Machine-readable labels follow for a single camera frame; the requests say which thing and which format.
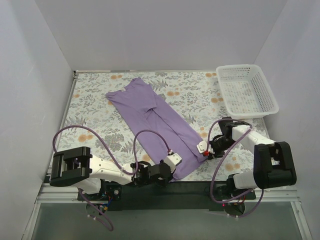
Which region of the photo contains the purple t shirt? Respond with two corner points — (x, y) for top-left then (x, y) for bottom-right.
(106, 77), (207, 180)

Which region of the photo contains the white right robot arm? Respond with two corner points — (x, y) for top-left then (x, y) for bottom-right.
(202, 117), (297, 201)

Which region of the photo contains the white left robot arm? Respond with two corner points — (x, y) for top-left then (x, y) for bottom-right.
(49, 147), (182, 200)

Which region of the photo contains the white plastic basket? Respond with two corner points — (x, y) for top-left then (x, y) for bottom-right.
(216, 64), (279, 119)

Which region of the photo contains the floral table mat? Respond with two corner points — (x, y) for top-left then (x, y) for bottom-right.
(49, 71), (281, 182)

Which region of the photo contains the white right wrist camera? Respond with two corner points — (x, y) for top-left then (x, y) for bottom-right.
(196, 140), (215, 157)

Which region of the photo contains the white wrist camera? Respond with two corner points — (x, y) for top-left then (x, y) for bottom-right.
(196, 140), (215, 157)
(163, 149), (183, 174)

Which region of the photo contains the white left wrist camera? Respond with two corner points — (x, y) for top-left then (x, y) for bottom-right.
(163, 149), (183, 174)

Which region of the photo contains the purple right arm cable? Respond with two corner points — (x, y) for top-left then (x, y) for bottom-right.
(206, 118), (264, 220)

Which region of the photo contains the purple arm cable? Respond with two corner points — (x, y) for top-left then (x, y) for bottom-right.
(51, 125), (173, 232)
(206, 118), (264, 220)

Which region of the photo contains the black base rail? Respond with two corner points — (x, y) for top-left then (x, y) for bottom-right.
(77, 180), (257, 212)

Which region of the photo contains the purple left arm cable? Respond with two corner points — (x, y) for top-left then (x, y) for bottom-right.
(51, 125), (173, 232)

